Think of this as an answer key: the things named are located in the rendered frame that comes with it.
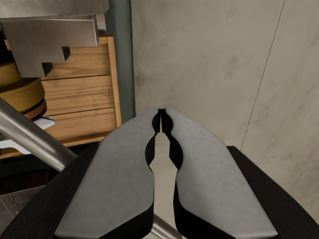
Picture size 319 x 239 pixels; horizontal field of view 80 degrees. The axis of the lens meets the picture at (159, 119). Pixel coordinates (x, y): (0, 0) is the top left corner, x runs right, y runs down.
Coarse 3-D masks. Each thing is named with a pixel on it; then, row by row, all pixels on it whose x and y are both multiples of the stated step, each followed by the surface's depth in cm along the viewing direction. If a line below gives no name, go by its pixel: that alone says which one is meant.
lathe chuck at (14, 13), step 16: (0, 0) 13; (16, 0) 13; (32, 0) 14; (48, 0) 15; (64, 0) 16; (80, 0) 17; (96, 0) 20; (0, 16) 13; (16, 16) 14; (32, 16) 14; (48, 16) 15; (64, 16) 17; (80, 16) 18
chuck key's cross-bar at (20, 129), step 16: (0, 112) 8; (16, 112) 9; (0, 128) 8; (16, 128) 9; (32, 128) 9; (32, 144) 9; (48, 144) 9; (48, 160) 10; (64, 160) 10; (160, 224) 14
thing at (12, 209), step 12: (12, 180) 48; (24, 180) 48; (36, 180) 48; (48, 180) 50; (0, 192) 45; (12, 192) 45; (24, 192) 46; (36, 192) 47; (12, 204) 47; (24, 204) 48; (12, 216) 49
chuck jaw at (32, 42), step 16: (16, 32) 23; (32, 32) 23; (48, 32) 24; (64, 32) 24; (80, 32) 24; (96, 32) 26; (16, 48) 24; (32, 48) 24; (48, 48) 25; (64, 48) 26; (16, 64) 25; (32, 64) 25; (48, 64) 28
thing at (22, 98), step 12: (0, 60) 28; (12, 60) 25; (0, 72) 24; (12, 72) 25; (0, 84) 25; (12, 84) 26; (24, 84) 26; (36, 84) 28; (0, 96) 24; (12, 96) 26; (24, 96) 27; (36, 96) 28; (24, 108) 27; (36, 108) 29
